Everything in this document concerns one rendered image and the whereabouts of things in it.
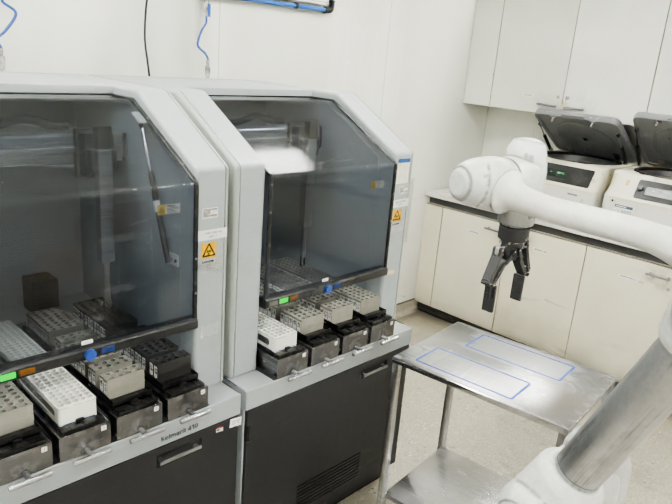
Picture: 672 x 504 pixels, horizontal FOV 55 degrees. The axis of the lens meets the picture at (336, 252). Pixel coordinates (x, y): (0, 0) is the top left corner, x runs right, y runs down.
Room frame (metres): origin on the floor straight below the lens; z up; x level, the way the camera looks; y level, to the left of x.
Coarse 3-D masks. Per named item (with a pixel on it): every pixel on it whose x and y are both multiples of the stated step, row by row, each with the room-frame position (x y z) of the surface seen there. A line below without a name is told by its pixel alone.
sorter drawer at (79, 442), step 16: (16, 384) 1.59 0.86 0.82; (32, 400) 1.51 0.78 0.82; (48, 416) 1.44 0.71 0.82; (96, 416) 1.46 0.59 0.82; (48, 432) 1.41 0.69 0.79; (64, 432) 1.38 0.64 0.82; (80, 432) 1.40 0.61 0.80; (96, 432) 1.43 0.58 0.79; (64, 448) 1.37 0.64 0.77; (80, 448) 1.40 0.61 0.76; (96, 448) 1.43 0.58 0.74
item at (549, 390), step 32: (416, 352) 1.99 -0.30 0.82; (448, 352) 2.01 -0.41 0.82; (480, 352) 2.04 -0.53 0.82; (512, 352) 2.06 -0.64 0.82; (544, 352) 2.08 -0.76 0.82; (448, 384) 1.81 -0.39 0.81; (480, 384) 1.80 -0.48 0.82; (512, 384) 1.82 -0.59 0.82; (544, 384) 1.84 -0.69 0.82; (576, 384) 1.86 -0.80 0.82; (608, 384) 1.87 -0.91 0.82; (448, 416) 2.27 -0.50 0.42; (544, 416) 1.64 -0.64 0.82; (576, 416) 1.66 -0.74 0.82; (384, 448) 1.94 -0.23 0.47; (384, 480) 1.93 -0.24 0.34; (416, 480) 2.03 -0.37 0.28; (448, 480) 2.05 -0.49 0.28; (480, 480) 2.07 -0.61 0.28
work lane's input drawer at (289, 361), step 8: (296, 344) 1.99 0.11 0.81; (264, 352) 1.93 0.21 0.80; (272, 352) 1.91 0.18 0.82; (280, 352) 1.92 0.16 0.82; (288, 352) 1.92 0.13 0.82; (296, 352) 1.94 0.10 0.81; (304, 352) 1.96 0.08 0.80; (256, 360) 1.95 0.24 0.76; (264, 360) 1.92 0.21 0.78; (272, 360) 1.90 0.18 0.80; (280, 360) 1.89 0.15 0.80; (288, 360) 1.91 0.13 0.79; (296, 360) 1.94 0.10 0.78; (304, 360) 1.96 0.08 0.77; (272, 368) 1.89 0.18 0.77; (280, 368) 1.89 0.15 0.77; (288, 368) 1.91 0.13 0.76; (296, 368) 1.94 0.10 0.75; (304, 368) 1.97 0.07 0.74; (280, 376) 1.89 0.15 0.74; (296, 376) 1.88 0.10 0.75
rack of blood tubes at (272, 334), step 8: (264, 320) 2.06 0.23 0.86; (272, 320) 2.06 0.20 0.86; (264, 328) 1.99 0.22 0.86; (272, 328) 2.01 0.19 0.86; (280, 328) 2.01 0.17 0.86; (288, 328) 2.01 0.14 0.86; (264, 336) 1.95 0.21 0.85; (272, 336) 1.93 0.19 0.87; (280, 336) 1.94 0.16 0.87; (288, 336) 1.96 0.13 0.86; (296, 336) 1.98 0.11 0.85; (264, 344) 1.95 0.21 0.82; (272, 344) 1.92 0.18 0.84; (280, 344) 1.93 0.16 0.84; (288, 344) 1.96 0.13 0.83
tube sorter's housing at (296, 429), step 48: (192, 96) 2.09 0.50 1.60; (336, 96) 2.60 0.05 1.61; (240, 144) 1.96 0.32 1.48; (384, 144) 2.42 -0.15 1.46; (240, 192) 1.86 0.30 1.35; (240, 240) 1.87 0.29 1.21; (240, 288) 1.87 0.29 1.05; (384, 288) 2.39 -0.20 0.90; (240, 336) 1.88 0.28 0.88; (240, 384) 1.83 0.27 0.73; (288, 384) 1.92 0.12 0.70; (336, 384) 2.09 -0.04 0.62; (384, 384) 2.29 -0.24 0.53; (240, 432) 1.81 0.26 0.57; (288, 432) 1.93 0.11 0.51; (336, 432) 2.10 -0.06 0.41; (384, 432) 2.32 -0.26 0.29; (240, 480) 1.80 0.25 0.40; (288, 480) 1.94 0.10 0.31; (336, 480) 2.13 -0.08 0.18
